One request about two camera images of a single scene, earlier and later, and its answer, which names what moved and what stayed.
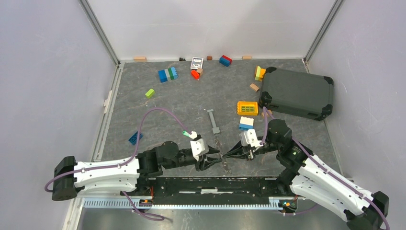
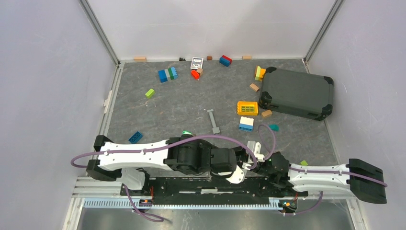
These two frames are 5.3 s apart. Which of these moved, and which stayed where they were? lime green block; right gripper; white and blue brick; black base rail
Moved: right gripper
Stayed: white and blue brick; lime green block; black base rail
